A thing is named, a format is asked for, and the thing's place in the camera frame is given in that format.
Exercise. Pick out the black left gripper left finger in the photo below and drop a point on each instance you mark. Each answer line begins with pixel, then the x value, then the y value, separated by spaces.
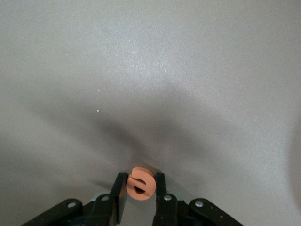
pixel 103 209

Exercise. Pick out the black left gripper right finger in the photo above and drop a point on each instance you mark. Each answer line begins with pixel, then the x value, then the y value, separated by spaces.
pixel 164 209

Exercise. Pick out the orange foam letter e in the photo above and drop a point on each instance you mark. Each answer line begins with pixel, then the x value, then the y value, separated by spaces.
pixel 147 181

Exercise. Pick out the brown table cover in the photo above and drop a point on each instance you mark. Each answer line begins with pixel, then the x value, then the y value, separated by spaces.
pixel 150 70

